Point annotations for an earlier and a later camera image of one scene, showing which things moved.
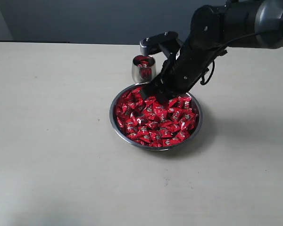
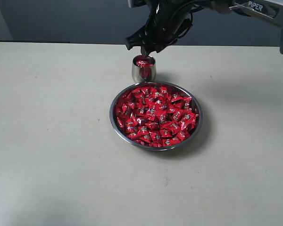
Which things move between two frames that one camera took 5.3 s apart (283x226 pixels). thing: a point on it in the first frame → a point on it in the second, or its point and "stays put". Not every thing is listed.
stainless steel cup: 143,68 stays put
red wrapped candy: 156,138 stays put
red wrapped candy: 182,135 stays put
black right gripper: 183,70 → 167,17
